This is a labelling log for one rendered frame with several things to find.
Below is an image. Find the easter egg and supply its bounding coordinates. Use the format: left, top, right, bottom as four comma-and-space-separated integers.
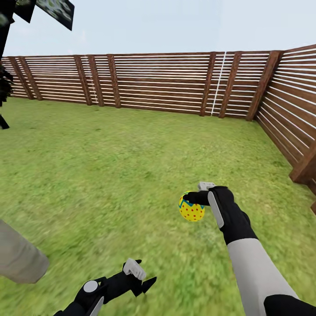
179, 191, 205, 222

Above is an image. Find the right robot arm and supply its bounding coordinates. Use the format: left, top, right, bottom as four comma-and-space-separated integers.
183, 182, 316, 316

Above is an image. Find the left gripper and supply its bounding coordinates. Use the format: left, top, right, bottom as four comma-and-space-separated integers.
115, 260, 157, 297

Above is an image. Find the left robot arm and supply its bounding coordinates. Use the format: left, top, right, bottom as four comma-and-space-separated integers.
53, 258, 157, 316

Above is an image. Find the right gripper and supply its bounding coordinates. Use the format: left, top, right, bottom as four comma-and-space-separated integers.
183, 191, 206, 206

